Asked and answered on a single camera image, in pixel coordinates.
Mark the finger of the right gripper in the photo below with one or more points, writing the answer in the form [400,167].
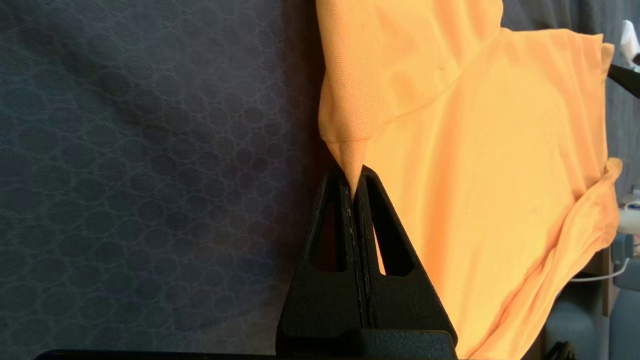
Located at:
[627,80]

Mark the yellow t-shirt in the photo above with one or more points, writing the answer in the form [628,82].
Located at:
[475,150]

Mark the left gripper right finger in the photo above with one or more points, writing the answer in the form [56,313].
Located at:
[405,310]

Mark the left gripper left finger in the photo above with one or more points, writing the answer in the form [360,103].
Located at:
[320,310]

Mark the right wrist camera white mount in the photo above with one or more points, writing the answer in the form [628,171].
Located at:
[630,42]

